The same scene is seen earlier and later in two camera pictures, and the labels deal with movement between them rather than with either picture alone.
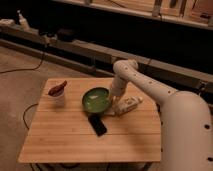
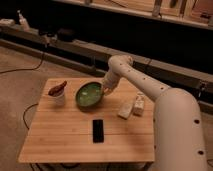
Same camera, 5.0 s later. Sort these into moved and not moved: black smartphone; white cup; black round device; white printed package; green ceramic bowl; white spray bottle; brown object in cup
Moved: white printed package; green ceramic bowl; black smartphone
Not moved: brown object in cup; black round device; white cup; white spray bottle
